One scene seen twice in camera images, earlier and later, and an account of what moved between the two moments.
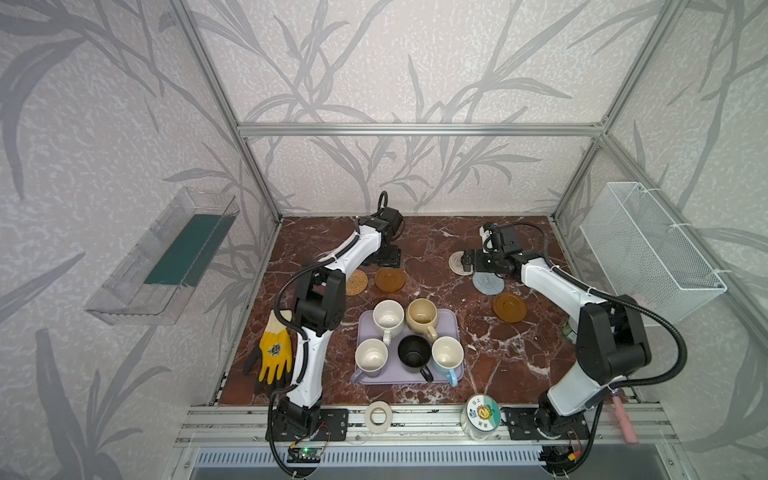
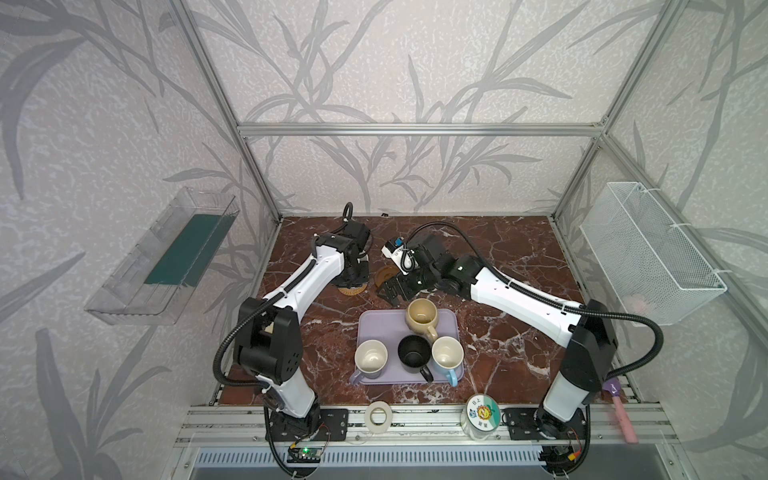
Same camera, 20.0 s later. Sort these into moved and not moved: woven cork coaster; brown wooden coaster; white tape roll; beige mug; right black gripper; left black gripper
Moved: left black gripper; right black gripper
Not moved: woven cork coaster; brown wooden coaster; white tape roll; beige mug
